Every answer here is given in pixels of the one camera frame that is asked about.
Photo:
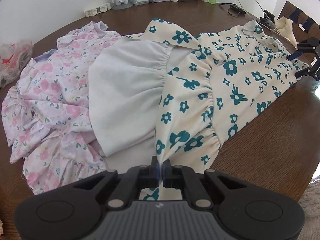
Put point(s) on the red printed plastic bag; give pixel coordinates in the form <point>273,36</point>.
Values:
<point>14,57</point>

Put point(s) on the pink floral dress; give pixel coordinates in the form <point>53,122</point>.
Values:
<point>46,114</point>

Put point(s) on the cream teal flower dress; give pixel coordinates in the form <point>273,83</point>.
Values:
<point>179,97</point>

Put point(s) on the phone on black stand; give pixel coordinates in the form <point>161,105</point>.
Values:
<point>268,20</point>

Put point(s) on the wooden chair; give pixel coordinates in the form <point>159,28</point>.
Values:
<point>304,26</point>

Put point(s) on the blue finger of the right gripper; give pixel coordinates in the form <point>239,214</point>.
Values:
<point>294,55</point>

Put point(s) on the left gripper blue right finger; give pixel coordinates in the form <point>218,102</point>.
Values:
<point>188,182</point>

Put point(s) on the cream cloth on chair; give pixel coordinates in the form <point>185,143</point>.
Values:
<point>284,25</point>

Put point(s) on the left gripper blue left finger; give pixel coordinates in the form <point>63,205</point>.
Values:
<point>132,182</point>

